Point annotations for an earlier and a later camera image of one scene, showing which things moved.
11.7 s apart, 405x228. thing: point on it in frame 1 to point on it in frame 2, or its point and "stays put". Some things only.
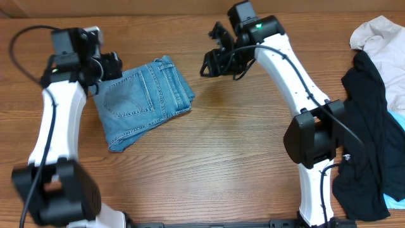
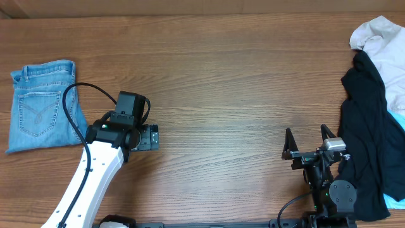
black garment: [372, 164] stays put
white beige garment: [384, 40] stays put
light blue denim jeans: [142, 97] to [38, 119]
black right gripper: [213, 63] to [304, 158]
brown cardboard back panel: [73, 9] stays put
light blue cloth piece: [391, 203] stays put
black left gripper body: [111, 68] to [149, 140]
